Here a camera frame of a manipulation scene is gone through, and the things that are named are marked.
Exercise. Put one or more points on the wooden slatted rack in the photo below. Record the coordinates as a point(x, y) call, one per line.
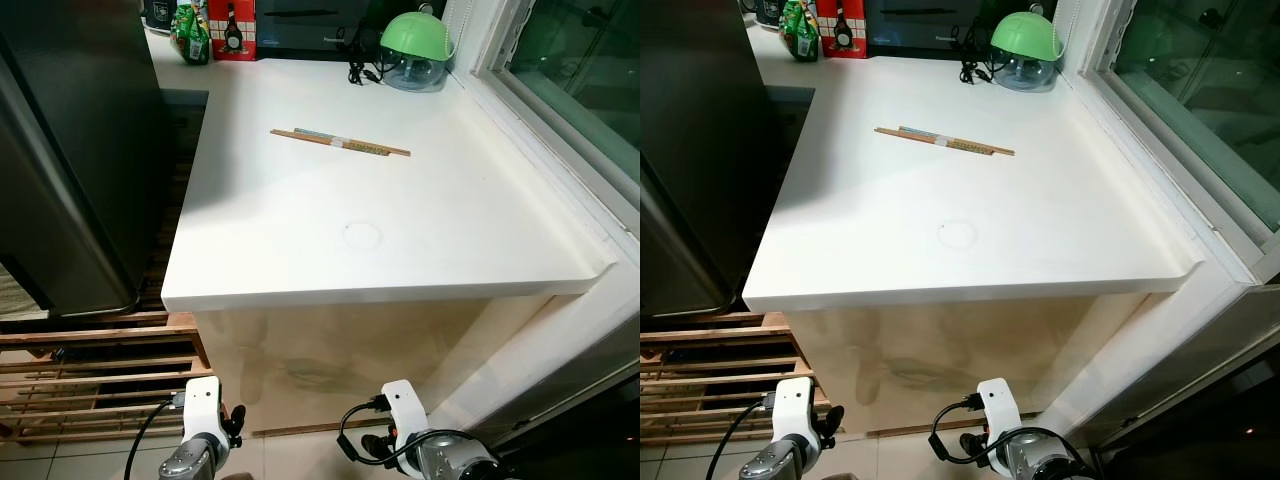
point(90, 370)
point(700, 370)

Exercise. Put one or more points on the white kitchen counter unit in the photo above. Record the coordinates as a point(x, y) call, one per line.
point(380, 220)
point(960, 220)

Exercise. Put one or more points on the wooden chopstick with paper band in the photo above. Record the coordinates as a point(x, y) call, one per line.
point(380, 147)
point(900, 135)
point(1000, 150)
point(300, 137)

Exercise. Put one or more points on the white framed window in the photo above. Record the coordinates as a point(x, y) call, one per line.
point(560, 150)
point(1170, 160)

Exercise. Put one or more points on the clear glass bowl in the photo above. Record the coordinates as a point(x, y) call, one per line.
point(1022, 72)
point(412, 72)

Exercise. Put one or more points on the red carton box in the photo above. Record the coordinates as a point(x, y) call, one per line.
point(219, 45)
point(828, 45)

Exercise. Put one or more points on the green snack bag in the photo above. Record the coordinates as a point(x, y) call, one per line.
point(190, 35)
point(800, 30)

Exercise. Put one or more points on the black microwave oven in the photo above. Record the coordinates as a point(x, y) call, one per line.
point(920, 28)
point(310, 28)

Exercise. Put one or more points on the green plastic dome cover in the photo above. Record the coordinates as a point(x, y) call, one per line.
point(415, 35)
point(1025, 35)

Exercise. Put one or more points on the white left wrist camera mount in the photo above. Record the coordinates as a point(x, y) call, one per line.
point(203, 405)
point(793, 408)

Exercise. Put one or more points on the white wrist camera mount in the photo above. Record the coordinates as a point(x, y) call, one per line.
point(793, 408)
point(203, 405)
point(1000, 412)
point(405, 415)

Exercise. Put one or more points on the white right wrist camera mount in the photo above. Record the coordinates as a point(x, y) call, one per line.
point(1000, 412)
point(405, 415)

